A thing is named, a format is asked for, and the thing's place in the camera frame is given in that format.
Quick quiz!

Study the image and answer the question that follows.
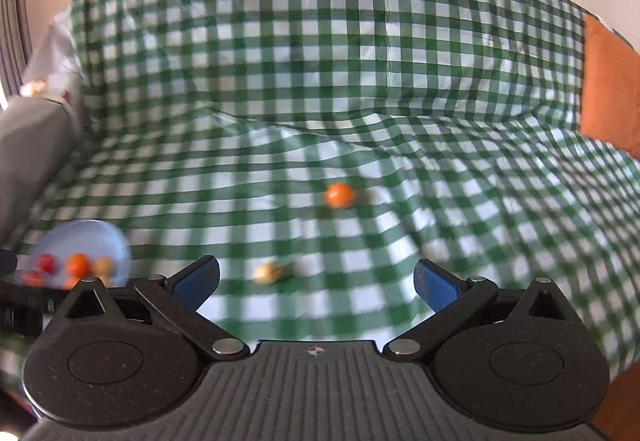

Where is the light blue plate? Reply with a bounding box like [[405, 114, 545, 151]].
[[15, 219, 132, 289]]

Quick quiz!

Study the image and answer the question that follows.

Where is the orange cushion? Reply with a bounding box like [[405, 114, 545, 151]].
[[579, 16, 639, 160]]

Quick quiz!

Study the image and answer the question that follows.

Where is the large orange fruit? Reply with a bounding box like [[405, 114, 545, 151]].
[[23, 271, 47, 287]]

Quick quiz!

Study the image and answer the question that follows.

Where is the green checkered cloth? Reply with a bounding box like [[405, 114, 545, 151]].
[[2, 0, 639, 374]]

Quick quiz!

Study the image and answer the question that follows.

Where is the red fruit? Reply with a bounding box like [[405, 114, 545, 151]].
[[37, 253, 58, 274]]

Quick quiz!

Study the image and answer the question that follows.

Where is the pale yellow small fruit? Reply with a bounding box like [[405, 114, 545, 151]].
[[253, 261, 288, 285]]

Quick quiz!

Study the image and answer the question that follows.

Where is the grey sofa armrest cover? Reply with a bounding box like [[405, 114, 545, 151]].
[[0, 6, 87, 242]]

